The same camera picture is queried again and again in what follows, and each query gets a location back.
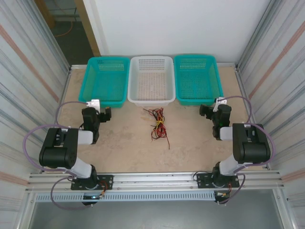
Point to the aluminium table frame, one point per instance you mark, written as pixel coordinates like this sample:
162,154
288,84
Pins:
78,66

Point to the white plastic basket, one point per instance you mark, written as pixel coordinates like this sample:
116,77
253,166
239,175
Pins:
151,78

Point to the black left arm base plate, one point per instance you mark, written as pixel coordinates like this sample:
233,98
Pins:
107,182

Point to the aluminium mounting rail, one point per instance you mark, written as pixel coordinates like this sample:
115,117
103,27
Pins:
155,181

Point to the wooden door frame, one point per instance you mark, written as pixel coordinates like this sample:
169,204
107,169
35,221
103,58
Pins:
88,28

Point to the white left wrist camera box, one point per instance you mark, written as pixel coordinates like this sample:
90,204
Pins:
93,104

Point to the teal plastic basket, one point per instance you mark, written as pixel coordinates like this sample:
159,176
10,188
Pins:
197,78
102,81

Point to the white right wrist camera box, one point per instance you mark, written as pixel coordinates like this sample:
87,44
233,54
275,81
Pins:
218,105

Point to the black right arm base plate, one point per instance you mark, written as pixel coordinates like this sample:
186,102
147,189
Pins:
205,180

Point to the wooden board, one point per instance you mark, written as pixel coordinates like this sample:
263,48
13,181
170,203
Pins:
45,12

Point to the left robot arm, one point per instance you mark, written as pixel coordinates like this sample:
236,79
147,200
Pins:
59,148

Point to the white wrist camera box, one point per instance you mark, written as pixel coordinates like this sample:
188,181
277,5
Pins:
218,105
93,104

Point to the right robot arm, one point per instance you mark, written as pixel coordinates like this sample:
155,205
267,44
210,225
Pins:
250,145

